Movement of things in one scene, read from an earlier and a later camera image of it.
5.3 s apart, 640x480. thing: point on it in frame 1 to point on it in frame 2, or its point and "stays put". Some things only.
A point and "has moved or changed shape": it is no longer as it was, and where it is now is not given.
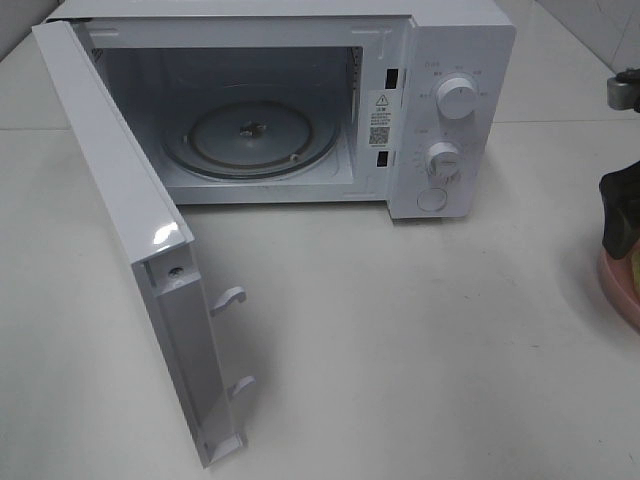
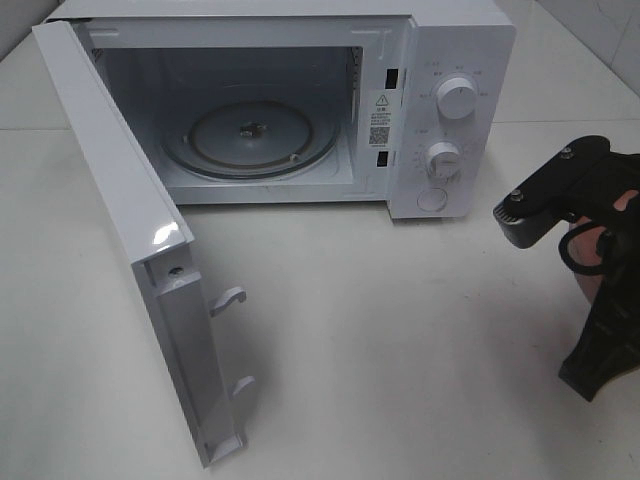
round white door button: [432, 199] stays put
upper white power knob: [456, 98] stays put
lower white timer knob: [443, 159] stays put
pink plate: [617, 280] has moved or changed shape
